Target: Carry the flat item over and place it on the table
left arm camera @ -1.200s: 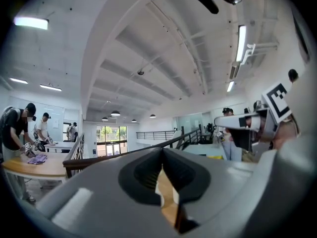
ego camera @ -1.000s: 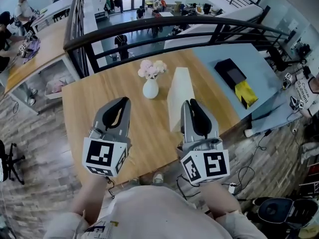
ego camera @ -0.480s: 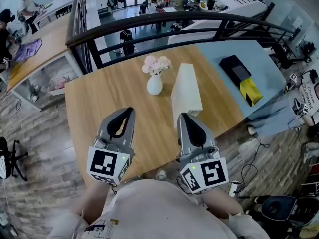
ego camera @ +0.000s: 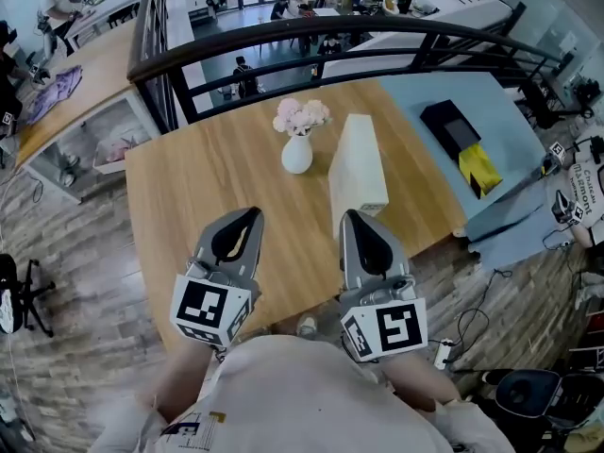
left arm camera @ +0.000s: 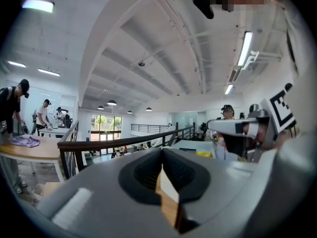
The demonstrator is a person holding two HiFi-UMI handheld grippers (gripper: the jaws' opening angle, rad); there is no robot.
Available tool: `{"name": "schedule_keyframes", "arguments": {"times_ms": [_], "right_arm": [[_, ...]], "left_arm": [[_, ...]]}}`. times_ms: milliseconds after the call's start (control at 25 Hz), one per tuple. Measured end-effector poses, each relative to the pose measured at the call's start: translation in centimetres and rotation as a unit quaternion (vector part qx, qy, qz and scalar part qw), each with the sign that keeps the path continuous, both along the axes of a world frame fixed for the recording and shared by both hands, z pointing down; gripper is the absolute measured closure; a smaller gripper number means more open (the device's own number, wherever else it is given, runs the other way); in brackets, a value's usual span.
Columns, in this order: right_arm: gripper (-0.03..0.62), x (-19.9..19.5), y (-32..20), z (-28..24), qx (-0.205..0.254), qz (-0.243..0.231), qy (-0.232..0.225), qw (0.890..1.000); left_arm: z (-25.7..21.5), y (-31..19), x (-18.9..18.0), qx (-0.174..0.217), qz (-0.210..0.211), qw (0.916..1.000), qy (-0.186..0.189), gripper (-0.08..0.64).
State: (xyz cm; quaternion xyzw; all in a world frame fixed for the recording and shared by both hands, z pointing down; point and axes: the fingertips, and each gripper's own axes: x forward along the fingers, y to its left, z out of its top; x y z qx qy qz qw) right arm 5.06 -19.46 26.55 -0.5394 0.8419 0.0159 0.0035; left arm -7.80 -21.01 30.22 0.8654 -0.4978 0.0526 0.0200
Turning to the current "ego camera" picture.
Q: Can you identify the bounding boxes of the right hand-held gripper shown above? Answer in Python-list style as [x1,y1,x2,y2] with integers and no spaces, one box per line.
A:
[339,209,429,362]

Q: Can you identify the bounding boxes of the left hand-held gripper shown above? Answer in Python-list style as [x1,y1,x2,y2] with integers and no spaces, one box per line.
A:
[169,207,264,348]

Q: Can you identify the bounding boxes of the long wooden desk white legs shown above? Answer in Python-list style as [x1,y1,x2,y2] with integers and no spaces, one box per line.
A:
[13,19,161,205]

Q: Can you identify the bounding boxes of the white ceramic vase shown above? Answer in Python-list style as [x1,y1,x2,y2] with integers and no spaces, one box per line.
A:
[280,129,314,176]

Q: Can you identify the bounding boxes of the wooden table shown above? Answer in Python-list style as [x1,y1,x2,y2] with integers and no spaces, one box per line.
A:
[123,78,468,354]

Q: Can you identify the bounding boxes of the pink flower bouquet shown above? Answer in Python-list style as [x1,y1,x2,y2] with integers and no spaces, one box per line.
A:
[272,97,333,138]

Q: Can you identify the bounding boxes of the white storage box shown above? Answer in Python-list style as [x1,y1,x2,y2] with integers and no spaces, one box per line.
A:
[92,133,139,176]

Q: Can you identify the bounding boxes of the person's white shirt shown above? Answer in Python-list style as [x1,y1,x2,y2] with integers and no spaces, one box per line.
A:
[87,335,516,453]

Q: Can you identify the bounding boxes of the person's left forearm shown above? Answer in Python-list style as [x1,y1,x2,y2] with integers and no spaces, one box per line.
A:
[150,337,219,424]

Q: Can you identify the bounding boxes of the person's grey shoe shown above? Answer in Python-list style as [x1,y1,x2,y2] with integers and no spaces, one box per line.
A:
[296,313,320,340]

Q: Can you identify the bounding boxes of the white power strip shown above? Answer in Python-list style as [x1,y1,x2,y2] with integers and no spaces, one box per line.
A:
[432,338,456,372]

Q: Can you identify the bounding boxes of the purple cloth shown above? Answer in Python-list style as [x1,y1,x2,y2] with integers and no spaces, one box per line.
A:
[26,64,84,126]

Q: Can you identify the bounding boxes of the light blue covered desk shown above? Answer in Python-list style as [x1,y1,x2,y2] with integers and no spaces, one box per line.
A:
[379,71,563,273]

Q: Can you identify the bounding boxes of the black metal railing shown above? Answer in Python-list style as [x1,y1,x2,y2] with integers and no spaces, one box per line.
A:
[126,0,575,136]

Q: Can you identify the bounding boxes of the black tripod stand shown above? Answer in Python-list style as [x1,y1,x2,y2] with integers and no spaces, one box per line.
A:
[0,251,57,339]

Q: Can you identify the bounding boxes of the black flat box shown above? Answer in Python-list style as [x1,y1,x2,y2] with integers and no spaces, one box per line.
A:
[419,100,483,162]

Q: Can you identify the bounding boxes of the person's right forearm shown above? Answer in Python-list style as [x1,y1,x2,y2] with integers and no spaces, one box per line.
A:
[377,351,462,413]

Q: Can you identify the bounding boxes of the black office chair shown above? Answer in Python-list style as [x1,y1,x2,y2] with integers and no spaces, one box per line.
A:
[517,78,596,130]
[494,367,604,444]

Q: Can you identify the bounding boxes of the black floor cable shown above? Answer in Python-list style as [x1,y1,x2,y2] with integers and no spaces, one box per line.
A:
[451,268,513,373]

